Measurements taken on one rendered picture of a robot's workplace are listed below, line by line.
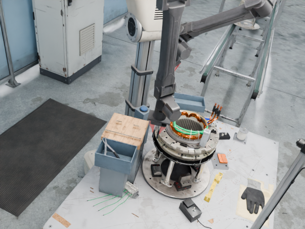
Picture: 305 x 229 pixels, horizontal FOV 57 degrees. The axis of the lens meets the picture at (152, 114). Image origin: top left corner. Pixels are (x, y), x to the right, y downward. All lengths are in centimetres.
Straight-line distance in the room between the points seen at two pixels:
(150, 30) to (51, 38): 214
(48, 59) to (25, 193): 177
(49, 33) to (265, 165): 266
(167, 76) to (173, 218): 71
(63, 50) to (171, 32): 257
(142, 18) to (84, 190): 90
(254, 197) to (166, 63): 94
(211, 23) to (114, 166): 77
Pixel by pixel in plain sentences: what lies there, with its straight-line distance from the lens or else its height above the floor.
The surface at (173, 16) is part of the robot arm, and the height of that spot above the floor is 169.
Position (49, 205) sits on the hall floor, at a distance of 243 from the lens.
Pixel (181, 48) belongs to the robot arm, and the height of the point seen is 144.
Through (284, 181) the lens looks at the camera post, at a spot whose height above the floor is 120.
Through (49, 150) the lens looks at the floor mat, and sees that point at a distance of 279.
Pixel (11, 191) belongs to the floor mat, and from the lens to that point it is 255.
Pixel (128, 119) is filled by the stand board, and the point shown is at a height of 106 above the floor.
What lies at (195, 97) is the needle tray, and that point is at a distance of 176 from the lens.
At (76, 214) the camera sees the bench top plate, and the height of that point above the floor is 78.
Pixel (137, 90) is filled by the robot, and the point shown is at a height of 105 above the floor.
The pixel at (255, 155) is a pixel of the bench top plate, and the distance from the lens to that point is 195.
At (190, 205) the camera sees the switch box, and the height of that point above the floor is 83.
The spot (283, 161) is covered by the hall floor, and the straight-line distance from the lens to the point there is 332.
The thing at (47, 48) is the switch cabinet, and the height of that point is 41.
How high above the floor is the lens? 198
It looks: 37 degrees down
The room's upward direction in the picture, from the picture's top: 11 degrees clockwise
